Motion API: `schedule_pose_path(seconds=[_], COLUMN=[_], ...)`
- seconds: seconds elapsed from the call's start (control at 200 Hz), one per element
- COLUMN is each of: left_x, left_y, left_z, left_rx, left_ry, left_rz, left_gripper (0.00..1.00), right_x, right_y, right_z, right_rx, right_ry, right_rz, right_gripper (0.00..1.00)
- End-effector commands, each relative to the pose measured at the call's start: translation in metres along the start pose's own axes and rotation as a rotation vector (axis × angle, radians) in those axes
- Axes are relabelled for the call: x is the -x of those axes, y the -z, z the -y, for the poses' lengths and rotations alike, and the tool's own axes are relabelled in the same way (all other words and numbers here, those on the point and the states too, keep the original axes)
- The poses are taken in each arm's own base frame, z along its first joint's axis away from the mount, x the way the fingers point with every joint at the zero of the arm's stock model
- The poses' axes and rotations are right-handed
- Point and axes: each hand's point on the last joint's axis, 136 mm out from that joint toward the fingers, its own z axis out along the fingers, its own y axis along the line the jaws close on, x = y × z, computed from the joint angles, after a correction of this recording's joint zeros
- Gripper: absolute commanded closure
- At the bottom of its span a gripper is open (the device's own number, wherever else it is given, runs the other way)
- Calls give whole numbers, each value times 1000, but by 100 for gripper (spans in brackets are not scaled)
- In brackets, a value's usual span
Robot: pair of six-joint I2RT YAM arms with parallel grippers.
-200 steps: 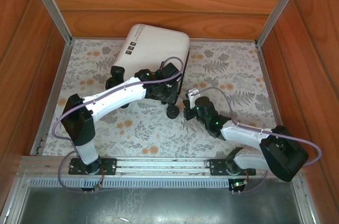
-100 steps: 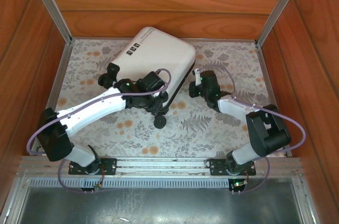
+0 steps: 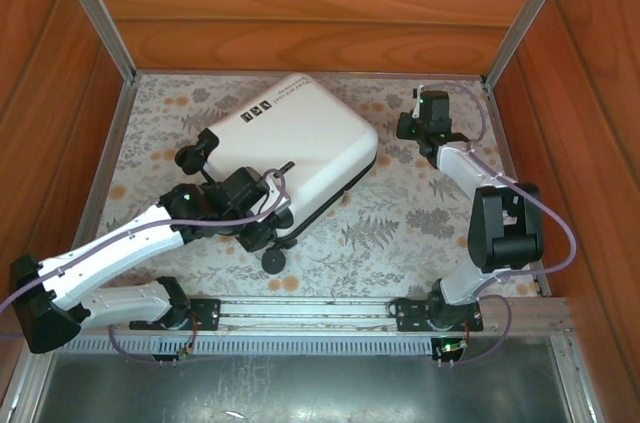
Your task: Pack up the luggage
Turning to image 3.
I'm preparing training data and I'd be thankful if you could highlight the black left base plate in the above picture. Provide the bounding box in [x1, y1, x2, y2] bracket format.
[128, 296, 222, 332]

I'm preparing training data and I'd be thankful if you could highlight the floral table cloth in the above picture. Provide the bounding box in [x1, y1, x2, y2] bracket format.
[82, 73, 544, 298]

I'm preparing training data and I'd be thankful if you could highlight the aluminium table edge rail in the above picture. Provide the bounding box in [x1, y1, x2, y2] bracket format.
[480, 78, 554, 297]
[64, 80, 137, 294]

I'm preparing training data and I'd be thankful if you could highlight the small circuit board green light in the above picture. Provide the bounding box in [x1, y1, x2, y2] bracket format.
[433, 337, 471, 359]

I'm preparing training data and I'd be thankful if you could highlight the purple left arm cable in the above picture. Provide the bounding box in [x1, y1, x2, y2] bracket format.
[0, 167, 289, 369]

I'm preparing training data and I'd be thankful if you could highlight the aluminium mounting rail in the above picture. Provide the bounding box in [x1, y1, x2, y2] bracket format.
[32, 294, 572, 339]

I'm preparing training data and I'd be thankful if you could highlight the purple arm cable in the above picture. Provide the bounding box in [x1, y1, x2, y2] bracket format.
[419, 81, 579, 370]
[0, 167, 289, 369]

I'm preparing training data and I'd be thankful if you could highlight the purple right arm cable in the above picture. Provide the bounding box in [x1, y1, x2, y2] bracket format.
[419, 81, 579, 370]

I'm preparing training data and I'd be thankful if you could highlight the aluminium frame post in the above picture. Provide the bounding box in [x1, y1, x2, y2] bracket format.
[482, 0, 584, 89]
[47, 0, 139, 85]

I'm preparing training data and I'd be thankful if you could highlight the grey slotted cable duct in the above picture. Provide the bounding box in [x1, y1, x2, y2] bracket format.
[54, 335, 436, 357]

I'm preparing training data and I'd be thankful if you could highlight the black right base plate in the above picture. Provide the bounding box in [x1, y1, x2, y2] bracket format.
[394, 298, 485, 333]

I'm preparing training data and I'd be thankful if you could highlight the white hard-shell suitcase black lining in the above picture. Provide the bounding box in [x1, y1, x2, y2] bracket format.
[174, 72, 380, 274]

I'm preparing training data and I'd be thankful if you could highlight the shiny metal sheet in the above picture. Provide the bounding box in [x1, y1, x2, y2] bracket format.
[29, 351, 576, 423]

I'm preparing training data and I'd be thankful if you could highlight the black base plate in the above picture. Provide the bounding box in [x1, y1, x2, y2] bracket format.
[394, 298, 485, 333]
[128, 296, 222, 332]

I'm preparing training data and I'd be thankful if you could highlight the aluminium lower frame bar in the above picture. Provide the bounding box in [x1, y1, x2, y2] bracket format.
[549, 335, 606, 423]
[0, 335, 59, 423]

